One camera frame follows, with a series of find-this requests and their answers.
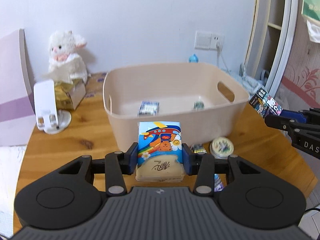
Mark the long cartoon snoopy box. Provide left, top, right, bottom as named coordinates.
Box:
left=191, top=144, right=224, bottom=196

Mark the small hello kitty box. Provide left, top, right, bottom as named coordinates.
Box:
left=249, top=87, right=283, bottom=118

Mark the gold tissue box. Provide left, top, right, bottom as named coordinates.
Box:
left=54, top=79, right=86, bottom=111

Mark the pink headboard panel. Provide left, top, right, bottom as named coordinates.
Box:
left=0, top=29, right=36, bottom=146

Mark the cartoon bear tissue pack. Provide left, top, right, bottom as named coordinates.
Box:
left=136, top=121, right=184, bottom=183

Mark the white wall switch socket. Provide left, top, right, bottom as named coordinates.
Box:
left=194, top=31, right=224, bottom=51

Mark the white phone stand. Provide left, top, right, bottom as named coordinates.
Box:
left=34, top=79, right=72, bottom=134

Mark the light blue blanket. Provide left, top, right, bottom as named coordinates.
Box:
left=226, top=70, right=261, bottom=98

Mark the beige plastic storage bin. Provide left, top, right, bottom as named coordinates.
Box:
left=103, top=63, right=249, bottom=151

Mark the white plush lamb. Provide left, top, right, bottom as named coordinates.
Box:
left=42, top=30, right=88, bottom=83

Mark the white wooden shelf frame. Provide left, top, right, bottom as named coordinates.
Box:
left=245, top=0, right=299, bottom=96

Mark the round green tin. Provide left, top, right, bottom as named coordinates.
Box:
left=209, top=137, right=234, bottom=159

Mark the white plug and cable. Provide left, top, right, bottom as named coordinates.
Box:
left=215, top=42, right=233, bottom=74

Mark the white rectangular box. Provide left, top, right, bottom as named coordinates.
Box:
left=138, top=101, right=159, bottom=116

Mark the green tissue pack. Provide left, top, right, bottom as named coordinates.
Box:
left=301, top=0, right=320, bottom=22

